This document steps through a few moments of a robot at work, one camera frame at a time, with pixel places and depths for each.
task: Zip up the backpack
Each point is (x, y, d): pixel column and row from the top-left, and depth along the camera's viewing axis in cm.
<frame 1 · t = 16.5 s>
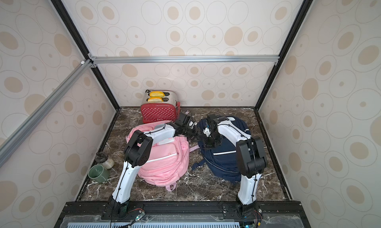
left hand: (207, 136, 92), fingers open
right hand: (204, 149, 90), fingers closed
navy blue backpack: (222, 157, 89), point 6 cm above the table
pink backpack: (168, 162, 87), point 6 cm above the table
red polka dot toaster: (159, 104, 99), point 19 cm above the table
left yellow toast slice: (157, 94, 102), point 21 cm above the table
right yellow toast slice: (155, 99, 99), point 21 cm above the table
green ceramic mug: (98, 174, 86), point 2 cm above the table
small glass jar: (101, 158, 83), point 11 cm above the table

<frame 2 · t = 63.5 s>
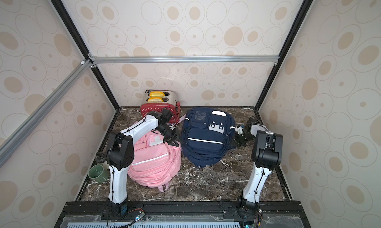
left hand: (184, 141, 86), fingers open
right hand: (229, 143, 98), fingers closed
navy blue backpack: (206, 135, 104), on the table
the other named things where they were.

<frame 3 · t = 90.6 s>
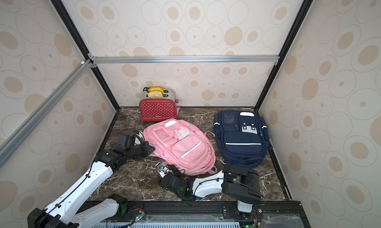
left hand: (158, 147, 76), fingers closed
right hand: (161, 175, 78), fingers open
navy blue backpack: (242, 137, 102), point 2 cm above the table
pink backpack: (177, 142, 89), point 11 cm above the table
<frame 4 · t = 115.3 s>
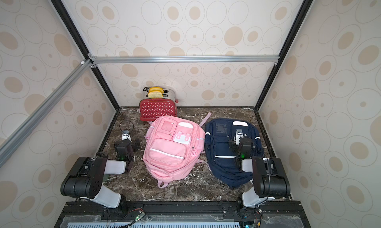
left hand: (130, 136, 92), fingers open
right hand: (239, 138, 94), fingers open
navy blue backpack: (222, 161, 89), point 4 cm above the table
pink backpack: (173, 145, 96), point 4 cm above the table
